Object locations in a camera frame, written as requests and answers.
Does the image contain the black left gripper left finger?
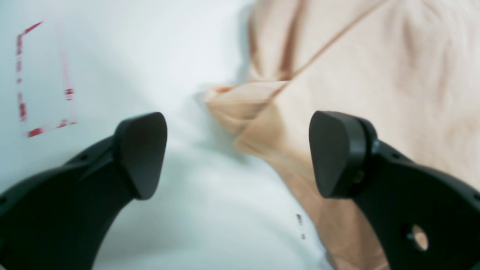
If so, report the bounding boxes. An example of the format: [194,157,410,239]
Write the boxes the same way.
[0,112,168,270]

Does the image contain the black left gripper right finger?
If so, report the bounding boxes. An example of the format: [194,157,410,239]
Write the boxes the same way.
[309,111,480,270]

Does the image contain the peach t-shirt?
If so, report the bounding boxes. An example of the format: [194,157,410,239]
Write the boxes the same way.
[205,0,480,270]

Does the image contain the red tape rectangle marking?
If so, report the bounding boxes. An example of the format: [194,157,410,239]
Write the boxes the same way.
[15,20,78,138]

